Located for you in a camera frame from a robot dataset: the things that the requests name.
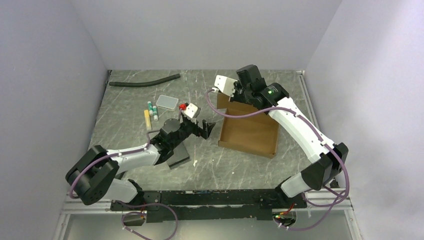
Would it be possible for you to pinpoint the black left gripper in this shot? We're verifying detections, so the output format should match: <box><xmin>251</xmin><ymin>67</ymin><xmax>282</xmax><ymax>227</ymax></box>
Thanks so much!
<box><xmin>170</xmin><ymin>117</ymin><xmax>216</xmax><ymax>149</ymax></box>

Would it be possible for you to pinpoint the brown cardboard paper box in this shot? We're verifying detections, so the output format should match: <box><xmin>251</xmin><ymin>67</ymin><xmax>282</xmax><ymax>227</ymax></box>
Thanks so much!
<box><xmin>218</xmin><ymin>113</ymin><xmax>280</xmax><ymax>159</ymax></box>

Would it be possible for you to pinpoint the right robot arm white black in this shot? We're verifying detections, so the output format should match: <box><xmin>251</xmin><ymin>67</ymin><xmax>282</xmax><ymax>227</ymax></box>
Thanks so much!
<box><xmin>231</xmin><ymin>64</ymin><xmax>349</xmax><ymax>208</ymax></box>

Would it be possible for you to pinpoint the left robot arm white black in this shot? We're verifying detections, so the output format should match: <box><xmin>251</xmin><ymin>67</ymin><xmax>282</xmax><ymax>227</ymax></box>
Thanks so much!
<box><xmin>65</xmin><ymin>117</ymin><xmax>216</xmax><ymax>210</ymax></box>

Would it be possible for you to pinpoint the black rectangular box centre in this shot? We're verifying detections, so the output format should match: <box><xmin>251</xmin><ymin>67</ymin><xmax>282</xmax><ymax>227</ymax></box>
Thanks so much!
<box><xmin>166</xmin><ymin>142</ymin><xmax>190</xmax><ymax>170</ymax></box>

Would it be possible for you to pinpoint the green white glue stick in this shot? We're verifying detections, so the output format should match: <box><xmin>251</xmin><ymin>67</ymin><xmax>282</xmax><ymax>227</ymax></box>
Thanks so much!
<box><xmin>147</xmin><ymin>101</ymin><xmax>154</xmax><ymax>116</ymax></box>
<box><xmin>152</xmin><ymin>106</ymin><xmax>159</xmax><ymax>121</ymax></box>

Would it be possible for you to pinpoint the yellow glue stick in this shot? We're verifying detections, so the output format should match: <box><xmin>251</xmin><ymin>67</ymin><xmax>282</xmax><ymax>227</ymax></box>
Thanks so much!
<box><xmin>143</xmin><ymin>109</ymin><xmax>152</xmax><ymax>131</ymax></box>

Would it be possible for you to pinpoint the black foam tube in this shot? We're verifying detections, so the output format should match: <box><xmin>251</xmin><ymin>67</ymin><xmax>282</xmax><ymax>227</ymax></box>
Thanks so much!
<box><xmin>108</xmin><ymin>73</ymin><xmax>181</xmax><ymax>88</ymax></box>

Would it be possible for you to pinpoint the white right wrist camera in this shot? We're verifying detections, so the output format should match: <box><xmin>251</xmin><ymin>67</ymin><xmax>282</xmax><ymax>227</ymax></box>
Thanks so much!
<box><xmin>212</xmin><ymin>75</ymin><xmax>239</xmax><ymax>98</ymax></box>

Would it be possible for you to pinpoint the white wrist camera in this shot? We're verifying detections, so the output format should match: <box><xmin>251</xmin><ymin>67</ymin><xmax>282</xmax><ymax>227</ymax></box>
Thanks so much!
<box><xmin>212</xmin><ymin>75</ymin><xmax>239</xmax><ymax>98</ymax></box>
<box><xmin>179</xmin><ymin>103</ymin><xmax>201</xmax><ymax>120</ymax></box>

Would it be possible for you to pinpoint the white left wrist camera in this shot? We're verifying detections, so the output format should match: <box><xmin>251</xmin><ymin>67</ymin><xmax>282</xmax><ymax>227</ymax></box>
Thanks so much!
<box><xmin>179</xmin><ymin>103</ymin><xmax>201</xmax><ymax>120</ymax></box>

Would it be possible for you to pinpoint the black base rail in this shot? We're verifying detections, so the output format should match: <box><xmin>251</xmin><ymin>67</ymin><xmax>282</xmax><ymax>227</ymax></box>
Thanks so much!
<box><xmin>110</xmin><ymin>188</ymin><xmax>307</xmax><ymax>223</ymax></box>

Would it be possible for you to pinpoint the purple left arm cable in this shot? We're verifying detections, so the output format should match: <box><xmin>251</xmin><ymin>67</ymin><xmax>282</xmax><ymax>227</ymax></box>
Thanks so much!
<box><xmin>67</xmin><ymin>109</ymin><xmax>186</xmax><ymax>240</ymax></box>

